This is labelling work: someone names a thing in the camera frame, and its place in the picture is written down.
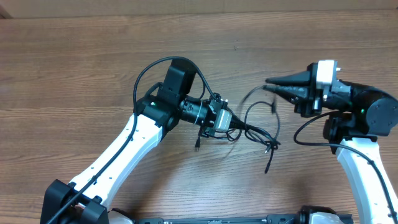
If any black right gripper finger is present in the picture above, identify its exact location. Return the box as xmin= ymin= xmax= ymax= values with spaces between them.
xmin=266 ymin=71 xmax=311 ymax=86
xmin=262 ymin=85 xmax=310 ymax=105

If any black usb cable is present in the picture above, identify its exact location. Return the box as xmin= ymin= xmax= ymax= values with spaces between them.
xmin=194 ymin=84 xmax=281 ymax=174

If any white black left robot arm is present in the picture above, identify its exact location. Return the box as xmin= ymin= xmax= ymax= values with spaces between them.
xmin=40 ymin=56 xmax=232 ymax=223

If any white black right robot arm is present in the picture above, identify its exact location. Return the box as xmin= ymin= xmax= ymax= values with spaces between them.
xmin=263 ymin=60 xmax=397 ymax=223

